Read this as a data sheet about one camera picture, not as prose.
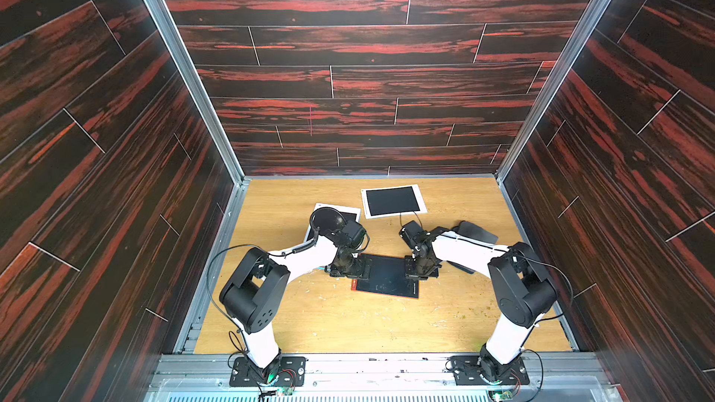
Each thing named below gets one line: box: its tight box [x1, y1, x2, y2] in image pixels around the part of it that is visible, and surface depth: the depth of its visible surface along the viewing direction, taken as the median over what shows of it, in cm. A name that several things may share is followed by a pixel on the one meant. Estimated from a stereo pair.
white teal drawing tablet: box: [314, 228, 339, 256], surface depth 66 cm
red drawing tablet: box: [350, 253, 419, 299], surface depth 91 cm
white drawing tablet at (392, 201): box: [360, 184, 429, 220], surface depth 114 cm
